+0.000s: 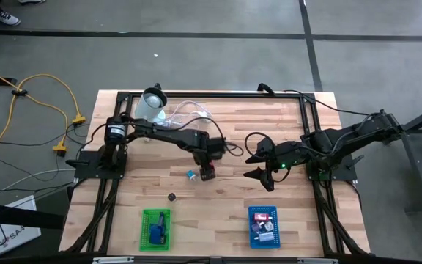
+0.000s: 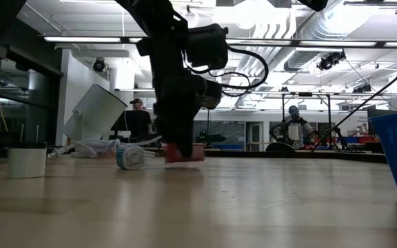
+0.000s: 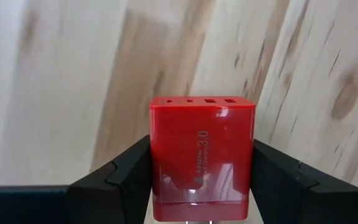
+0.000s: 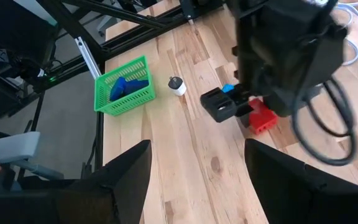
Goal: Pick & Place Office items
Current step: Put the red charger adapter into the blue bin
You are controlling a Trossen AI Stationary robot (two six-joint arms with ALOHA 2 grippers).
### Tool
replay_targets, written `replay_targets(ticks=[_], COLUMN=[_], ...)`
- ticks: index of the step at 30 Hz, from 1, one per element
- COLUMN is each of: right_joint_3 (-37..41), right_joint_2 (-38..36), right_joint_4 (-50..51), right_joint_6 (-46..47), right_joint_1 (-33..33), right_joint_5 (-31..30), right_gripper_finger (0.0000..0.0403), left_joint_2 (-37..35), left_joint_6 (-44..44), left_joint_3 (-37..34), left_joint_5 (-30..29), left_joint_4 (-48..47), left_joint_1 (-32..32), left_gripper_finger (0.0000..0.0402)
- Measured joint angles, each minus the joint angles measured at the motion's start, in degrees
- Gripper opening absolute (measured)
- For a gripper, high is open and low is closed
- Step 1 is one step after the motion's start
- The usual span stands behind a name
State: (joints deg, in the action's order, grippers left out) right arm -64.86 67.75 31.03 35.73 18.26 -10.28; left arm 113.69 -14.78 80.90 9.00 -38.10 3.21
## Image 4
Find black equipment rack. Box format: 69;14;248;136
0;0;58;125

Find red charger block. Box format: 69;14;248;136
247;98;278;136

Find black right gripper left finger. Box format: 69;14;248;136
82;139;153;224

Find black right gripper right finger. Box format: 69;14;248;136
244;139;328;224

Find navy blue charger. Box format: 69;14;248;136
123;79;150;96

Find green plastic basket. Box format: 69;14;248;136
93;55;157;117

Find grey chair armrest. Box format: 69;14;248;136
0;131;65;181

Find bright blue charger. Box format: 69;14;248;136
109;77;127;102

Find black left camera cable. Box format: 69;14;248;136
292;76;357;166

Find white power cable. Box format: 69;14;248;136
334;0;358;67

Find silver metal bracket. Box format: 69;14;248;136
75;36;103;80

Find white charger with black top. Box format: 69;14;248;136
167;76;188;97

